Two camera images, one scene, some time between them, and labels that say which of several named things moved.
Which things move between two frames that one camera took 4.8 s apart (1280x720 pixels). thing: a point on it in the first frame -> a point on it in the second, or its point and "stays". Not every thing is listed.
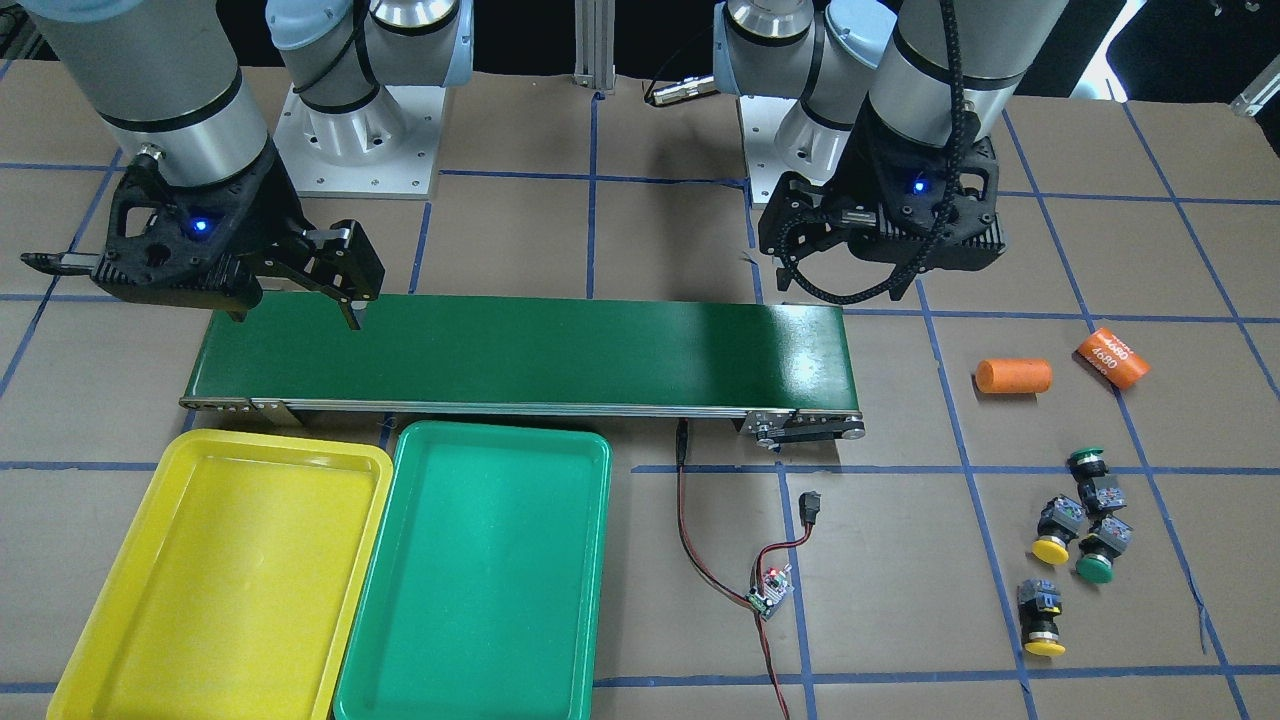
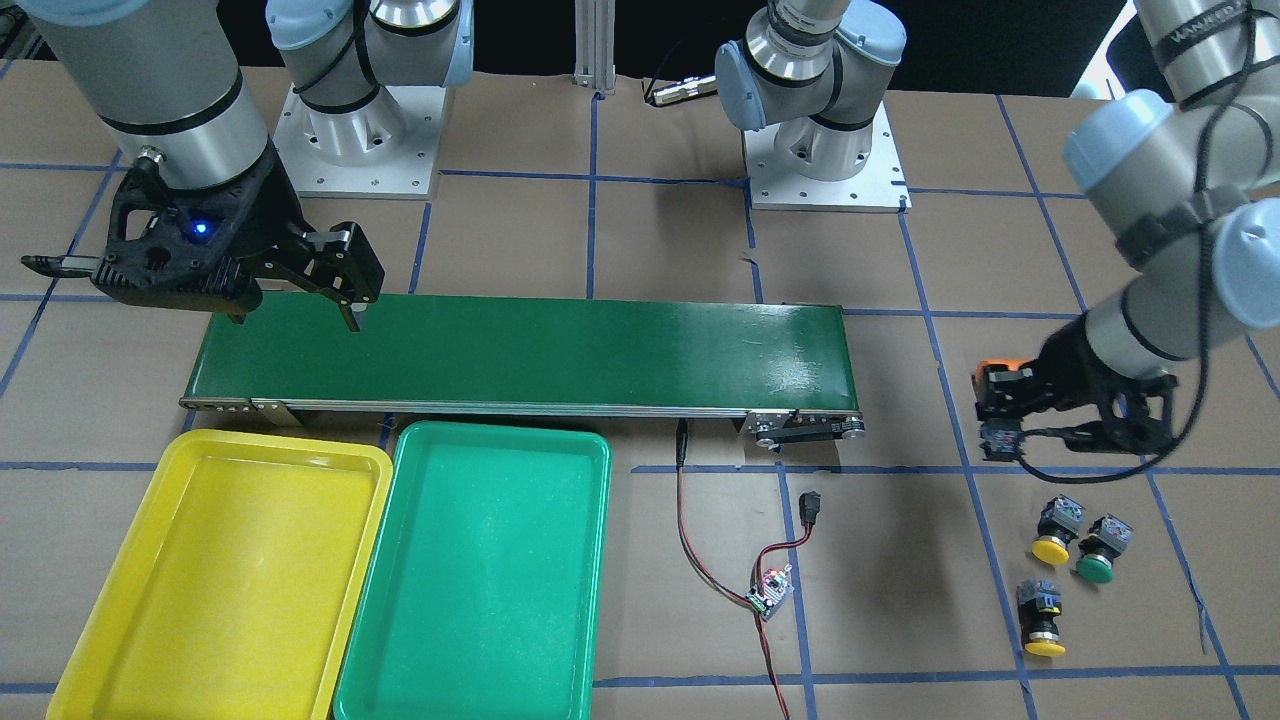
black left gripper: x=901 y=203 -> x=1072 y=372
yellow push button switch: x=1061 y=521 stays
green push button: x=1100 y=548 stays
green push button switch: x=1085 y=466 -> x=1002 y=439
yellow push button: x=1039 y=601 stays
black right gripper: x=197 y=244 stays
